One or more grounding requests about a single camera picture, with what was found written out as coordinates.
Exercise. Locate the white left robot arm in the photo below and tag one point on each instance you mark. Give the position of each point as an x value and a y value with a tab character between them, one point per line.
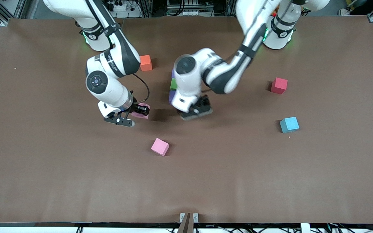
225	74

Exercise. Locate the white power strip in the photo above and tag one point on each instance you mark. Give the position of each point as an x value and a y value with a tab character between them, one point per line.
118	6

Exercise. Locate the brown strut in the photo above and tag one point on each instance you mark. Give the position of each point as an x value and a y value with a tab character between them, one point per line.
186	225

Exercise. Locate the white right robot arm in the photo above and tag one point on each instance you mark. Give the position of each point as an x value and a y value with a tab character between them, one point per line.
102	84

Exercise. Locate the metal bracket plate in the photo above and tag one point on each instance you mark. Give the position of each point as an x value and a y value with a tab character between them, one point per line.
182	217

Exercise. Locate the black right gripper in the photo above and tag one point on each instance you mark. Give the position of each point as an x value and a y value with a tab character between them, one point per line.
138	107

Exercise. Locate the green foam block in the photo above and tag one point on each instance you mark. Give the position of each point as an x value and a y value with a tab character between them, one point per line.
173	84

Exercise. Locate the red foam block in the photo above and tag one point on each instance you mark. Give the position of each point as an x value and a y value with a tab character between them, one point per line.
279	85

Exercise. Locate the purple foam block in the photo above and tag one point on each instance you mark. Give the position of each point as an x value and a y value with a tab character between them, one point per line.
173	73
171	97

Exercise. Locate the orange foam block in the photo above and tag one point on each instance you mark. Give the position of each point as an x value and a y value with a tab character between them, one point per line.
147	63

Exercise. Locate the pink foam block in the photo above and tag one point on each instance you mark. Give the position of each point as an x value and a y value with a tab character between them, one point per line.
146	117
160	147

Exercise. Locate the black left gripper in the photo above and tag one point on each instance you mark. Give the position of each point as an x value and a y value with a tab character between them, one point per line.
203	103

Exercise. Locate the small white box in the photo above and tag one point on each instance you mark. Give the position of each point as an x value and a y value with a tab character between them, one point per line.
303	228

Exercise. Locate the cyan foam block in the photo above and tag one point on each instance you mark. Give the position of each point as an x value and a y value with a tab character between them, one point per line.
289	125

